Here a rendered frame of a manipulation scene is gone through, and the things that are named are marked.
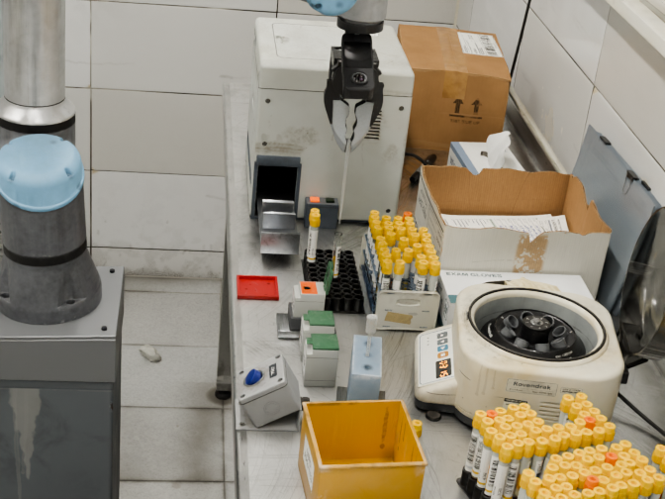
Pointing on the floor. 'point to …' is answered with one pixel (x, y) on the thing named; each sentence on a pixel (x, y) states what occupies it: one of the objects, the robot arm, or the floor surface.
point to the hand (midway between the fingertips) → (347, 146)
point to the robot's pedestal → (60, 439)
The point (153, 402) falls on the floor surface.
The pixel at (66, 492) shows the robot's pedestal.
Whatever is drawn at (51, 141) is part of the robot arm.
